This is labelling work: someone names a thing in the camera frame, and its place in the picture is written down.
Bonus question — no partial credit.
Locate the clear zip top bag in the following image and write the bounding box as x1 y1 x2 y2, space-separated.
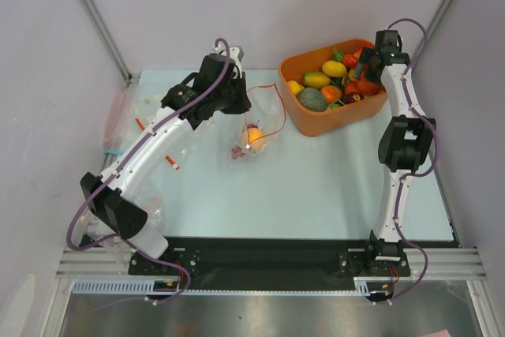
230 83 287 161

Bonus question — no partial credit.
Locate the yellow orange peach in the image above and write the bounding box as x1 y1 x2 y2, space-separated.
240 127 266 154

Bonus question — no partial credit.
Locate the red grape bunch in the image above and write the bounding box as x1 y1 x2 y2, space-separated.
231 123 259 159

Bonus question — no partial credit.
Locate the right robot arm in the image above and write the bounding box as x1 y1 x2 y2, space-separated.
357 29 436 276

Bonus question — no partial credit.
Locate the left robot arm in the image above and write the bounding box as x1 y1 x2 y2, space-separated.
80 47 251 274

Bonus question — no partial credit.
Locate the green yellow mango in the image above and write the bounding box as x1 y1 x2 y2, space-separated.
302 72 331 90

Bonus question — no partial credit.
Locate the green netted melon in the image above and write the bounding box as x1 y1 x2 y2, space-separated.
296 88 327 112

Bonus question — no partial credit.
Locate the orange plastic bin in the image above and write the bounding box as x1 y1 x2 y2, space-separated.
279 39 387 137

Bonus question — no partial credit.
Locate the pile of clear bags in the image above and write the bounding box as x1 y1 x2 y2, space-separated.
81 84 215 259

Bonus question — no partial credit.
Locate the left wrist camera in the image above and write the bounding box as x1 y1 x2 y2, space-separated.
214 44 244 77

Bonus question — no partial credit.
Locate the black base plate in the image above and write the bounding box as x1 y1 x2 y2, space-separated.
128 237 410 287

